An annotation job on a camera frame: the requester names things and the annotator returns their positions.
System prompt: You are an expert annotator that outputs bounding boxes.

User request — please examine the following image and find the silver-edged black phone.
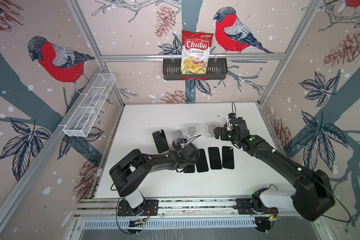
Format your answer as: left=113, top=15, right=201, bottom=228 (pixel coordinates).
left=196, top=149, right=209, bottom=173

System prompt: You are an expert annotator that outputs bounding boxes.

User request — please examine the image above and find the black phone with label sticker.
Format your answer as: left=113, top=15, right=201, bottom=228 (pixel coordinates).
left=222, top=146, right=235, bottom=170

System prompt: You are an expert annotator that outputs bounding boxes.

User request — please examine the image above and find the green-edged black phone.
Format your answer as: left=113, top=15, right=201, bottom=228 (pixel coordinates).
left=208, top=147, right=223, bottom=170

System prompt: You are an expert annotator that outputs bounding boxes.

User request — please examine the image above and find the blue-edged phone with sticker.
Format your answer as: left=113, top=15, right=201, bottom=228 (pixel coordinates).
left=152, top=130, right=169, bottom=154

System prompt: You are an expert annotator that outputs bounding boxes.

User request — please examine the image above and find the purple-edged black phone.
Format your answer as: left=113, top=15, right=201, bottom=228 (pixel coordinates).
left=183, top=165, right=196, bottom=174

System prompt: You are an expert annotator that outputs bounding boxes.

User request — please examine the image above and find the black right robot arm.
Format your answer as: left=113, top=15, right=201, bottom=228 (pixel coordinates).
left=214, top=117, right=336, bottom=222

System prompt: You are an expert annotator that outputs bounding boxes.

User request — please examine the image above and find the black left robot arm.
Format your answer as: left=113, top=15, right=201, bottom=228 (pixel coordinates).
left=109, top=143, right=201, bottom=210

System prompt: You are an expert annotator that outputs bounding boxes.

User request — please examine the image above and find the white phone stand right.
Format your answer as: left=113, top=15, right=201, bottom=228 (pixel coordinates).
left=206, top=123, right=218, bottom=139

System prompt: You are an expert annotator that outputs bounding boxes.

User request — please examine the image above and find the white phone stand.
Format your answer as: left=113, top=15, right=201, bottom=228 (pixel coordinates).
left=187, top=125, right=198, bottom=139
left=206, top=123, right=218, bottom=139

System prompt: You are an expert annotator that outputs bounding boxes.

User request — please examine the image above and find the white phone stand left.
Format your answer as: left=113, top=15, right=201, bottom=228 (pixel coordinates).
left=187, top=125, right=198, bottom=139

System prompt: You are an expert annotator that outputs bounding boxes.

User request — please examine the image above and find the Chuba cassava chips bag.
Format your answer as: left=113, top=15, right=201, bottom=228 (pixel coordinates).
left=181, top=31, right=214, bottom=74

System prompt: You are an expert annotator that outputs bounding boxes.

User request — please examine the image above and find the black wall basket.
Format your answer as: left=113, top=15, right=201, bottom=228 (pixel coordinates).
left=163, top=57, right=228, bottom=81

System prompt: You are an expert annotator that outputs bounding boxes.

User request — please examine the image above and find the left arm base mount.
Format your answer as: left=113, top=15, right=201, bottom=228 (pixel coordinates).
left=117, top=199, right=159, bottom=217

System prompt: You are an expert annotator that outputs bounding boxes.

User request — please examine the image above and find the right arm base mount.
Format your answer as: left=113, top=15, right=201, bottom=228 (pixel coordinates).
left=234, top=188, right=279, bottom=215

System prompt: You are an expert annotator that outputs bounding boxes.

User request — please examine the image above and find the white wire wall basket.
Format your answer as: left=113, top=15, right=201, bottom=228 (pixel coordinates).
left=63, top=73, right=116, bottom=138

